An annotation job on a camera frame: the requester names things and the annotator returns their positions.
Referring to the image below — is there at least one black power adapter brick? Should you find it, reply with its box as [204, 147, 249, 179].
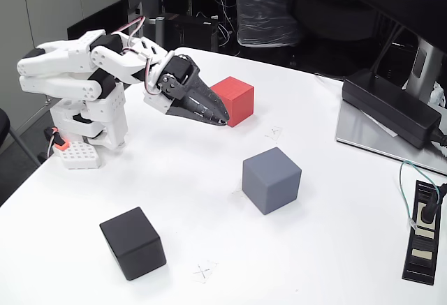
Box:
[341, 68, 443, 149]

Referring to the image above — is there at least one grey block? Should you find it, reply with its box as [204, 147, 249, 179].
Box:
[242, 147, 302, 216]

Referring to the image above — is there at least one plastic wrapped black bin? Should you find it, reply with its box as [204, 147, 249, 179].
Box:
[230, 0, 303, 48]

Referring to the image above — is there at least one black office chair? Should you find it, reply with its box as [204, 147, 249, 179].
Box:
[0, 107, 43, 168]

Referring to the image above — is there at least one white perforated table clamp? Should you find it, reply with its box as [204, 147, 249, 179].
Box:
[57, 140, 103, 170]

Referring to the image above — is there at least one black flat panel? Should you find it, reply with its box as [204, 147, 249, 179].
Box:
[66, 0, 124, 40]

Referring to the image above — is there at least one black power plug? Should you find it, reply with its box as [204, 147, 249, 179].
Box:
[418, 182, 447, 224]

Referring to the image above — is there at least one black power cord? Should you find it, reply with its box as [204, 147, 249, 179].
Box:
[430, 126, 447, 149]

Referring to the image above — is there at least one clear tape with X mark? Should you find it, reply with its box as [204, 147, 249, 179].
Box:
[264, 126, 284, 144]
[191, 258, 218, 284]

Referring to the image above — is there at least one black equipment case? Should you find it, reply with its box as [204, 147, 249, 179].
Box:
[163, 13, 220, 52]

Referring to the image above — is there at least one green cable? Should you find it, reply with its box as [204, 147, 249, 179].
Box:
[399, 161, 441, 229]

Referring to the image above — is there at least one silver monitor stand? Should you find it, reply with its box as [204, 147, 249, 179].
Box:
[335, 38, 447, 175]

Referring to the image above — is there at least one black block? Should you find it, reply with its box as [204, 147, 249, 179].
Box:
[99, 206, 167, 281]

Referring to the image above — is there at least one crumpled white plastic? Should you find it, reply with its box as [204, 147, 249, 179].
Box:
[428, 81, 447, 109]

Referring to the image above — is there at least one orange cable connector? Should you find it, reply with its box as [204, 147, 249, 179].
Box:
[44, 127, 69, 151]

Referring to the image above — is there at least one black power strip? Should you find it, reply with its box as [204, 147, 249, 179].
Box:
[401, 179, 447, 285]

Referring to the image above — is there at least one red block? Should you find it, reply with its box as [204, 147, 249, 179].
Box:
[210, 76, 255, 128]

